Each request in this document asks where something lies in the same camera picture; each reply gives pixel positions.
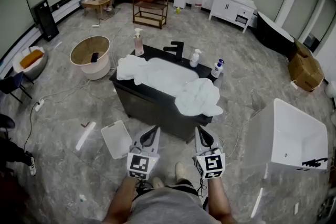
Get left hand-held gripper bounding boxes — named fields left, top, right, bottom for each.
left=127, top=125, right=161, bottom=180

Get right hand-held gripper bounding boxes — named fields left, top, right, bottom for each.
left=193, top=126, right=226, bottom=180

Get white plastic basket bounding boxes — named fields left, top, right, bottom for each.
left=101, top=120, right=133, bottom=159

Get person's right forearm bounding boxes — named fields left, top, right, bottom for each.
left=207, top=177, right=234, bottom=224

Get person's left forearm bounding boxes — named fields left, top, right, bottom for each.
left=103, top=177, right=139, bottom=224

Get cardboard box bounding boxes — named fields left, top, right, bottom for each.
left=287, top=39, right=326, bottom=92

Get dark wooden sink vanity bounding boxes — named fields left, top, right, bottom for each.
left=109, top=44, right=224, bottom=144

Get person's right shoe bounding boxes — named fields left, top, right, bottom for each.
left=175, top=162, right=194, bottom=183

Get person's shoe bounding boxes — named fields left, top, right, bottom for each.
left=175, top=162, right=194, bottom=183
left=152, top=177, right=165, bottom=189

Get person's left shoe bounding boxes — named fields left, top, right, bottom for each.
left=152, top=177, right=165, bottom=189

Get person's black shorts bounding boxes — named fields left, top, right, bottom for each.
left=133, top=183, right=199, bottom=197

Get white bottle with blue pump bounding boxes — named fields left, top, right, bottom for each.
left=211, top=59, right=225, bottom=79

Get person's grey shirt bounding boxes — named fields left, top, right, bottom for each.
left=130, top=188, right=211, bottom=224

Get white sink basin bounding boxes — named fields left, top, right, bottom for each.
left=145, top=57, right=200, bottom=98

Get round beige basket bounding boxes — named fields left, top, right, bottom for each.
left=69, top=35, right=111, bottom=81

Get white bathtub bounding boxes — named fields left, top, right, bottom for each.
left=241, top=98, right=329, bottom=192

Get black sink faucet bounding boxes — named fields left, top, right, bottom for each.
left=163, top=41, right=186, bottom=62

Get pink soap pump bottle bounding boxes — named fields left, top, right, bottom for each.
left=133, top=28, right=144, bottom=57

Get black tub faucet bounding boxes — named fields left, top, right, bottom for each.
left=301, top=156, right=329, bottom=169

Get black bathtub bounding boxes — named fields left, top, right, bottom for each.
left=256, top=12, right=296, bottom=55

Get round grey beanbag bed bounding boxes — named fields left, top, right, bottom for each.
left=12, top=46, right=48, bottom=79

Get wooden shelf cart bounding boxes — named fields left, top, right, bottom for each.
left=132, top=0, right=171, bottom=29

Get white bathroom cabinet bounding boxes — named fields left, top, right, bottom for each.
left=208, top=0, right=258, bottom=34

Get orange cushion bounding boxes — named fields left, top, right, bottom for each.
left=20, top=49, right=45, bottom=69

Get wooden coffee table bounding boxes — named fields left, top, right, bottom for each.
left=80, top=0, right=113, bottom=18

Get dark blue chair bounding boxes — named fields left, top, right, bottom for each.
left=0, top=70, right=35, bottom=104

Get black tower appliance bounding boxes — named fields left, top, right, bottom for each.
left=33, top=0, right=60, bottom=42

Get white floor cable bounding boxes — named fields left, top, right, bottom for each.
left=225, top=110, right=263, bottom=159

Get white power cable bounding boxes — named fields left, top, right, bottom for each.
left=43, top=54, right=118, bottom=103

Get black power cable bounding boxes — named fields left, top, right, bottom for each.
left=23, top=104, right=40, bottom=155

